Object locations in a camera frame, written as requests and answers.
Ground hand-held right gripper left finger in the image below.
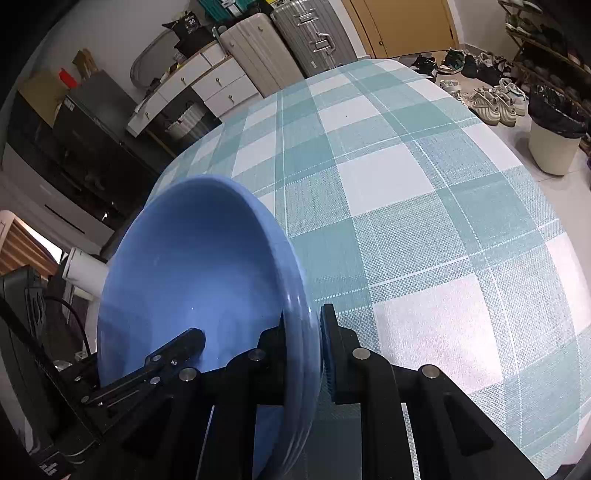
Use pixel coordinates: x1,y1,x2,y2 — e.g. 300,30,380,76
106,314,296,480

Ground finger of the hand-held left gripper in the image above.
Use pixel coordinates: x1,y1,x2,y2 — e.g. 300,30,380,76
81,328,206,408

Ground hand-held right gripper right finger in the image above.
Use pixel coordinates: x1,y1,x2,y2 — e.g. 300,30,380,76
320,303,546,480

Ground white cylindrical appliance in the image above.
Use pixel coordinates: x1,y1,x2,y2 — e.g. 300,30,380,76
61,247,110,299

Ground brown curtain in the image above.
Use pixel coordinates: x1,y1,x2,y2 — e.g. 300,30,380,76
0,210,61,278

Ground teal checkered tablecloth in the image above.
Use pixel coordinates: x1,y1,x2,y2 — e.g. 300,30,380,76
143,58,591,480

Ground grey white woven basket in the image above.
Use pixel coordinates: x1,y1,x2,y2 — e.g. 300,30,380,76
163,102,204,142

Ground dark wardrobe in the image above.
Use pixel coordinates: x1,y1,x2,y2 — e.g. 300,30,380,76
0,88,153,232

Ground dark grey refrigerator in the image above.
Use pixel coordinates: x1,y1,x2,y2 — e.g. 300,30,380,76
52,69,158,185

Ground white drawer desk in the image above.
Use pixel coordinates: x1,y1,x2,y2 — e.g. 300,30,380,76
126,39,262,139

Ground oval grey framed mirror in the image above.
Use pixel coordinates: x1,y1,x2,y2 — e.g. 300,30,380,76
130,30,183,88

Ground large tan cardboard box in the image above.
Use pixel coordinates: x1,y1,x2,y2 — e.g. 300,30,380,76
18,68,65,114

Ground pile of assorted shoes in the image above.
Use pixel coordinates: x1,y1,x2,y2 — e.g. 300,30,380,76
409,48,530,127

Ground small cardboard box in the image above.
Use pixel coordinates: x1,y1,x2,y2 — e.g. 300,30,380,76
72,48,99,75

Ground cream suitcase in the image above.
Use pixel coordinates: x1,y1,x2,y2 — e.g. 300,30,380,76
217,13,305,98

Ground black shopping bag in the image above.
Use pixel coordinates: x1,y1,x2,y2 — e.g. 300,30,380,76
173,11,218,56

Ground cream trash bin black bag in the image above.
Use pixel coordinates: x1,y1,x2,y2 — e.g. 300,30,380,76
527,83,590,176

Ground silver suitcase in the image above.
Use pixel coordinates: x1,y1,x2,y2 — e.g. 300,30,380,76
270,0,359,78

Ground teal suitcase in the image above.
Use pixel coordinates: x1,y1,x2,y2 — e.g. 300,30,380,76
198,0,259,22

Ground tan wooden door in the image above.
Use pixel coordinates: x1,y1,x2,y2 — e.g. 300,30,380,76
342,0,461,60

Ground shoe rack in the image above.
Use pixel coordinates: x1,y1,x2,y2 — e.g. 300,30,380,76
499,0,591,153

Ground thin black cable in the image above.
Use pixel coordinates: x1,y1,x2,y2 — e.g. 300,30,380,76
42,295,93,359

